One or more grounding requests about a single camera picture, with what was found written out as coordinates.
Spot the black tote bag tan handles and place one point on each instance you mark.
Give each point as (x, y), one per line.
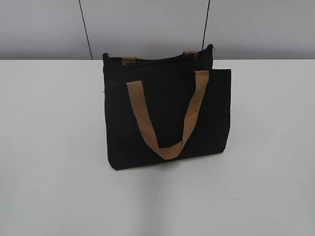
(165, 109)

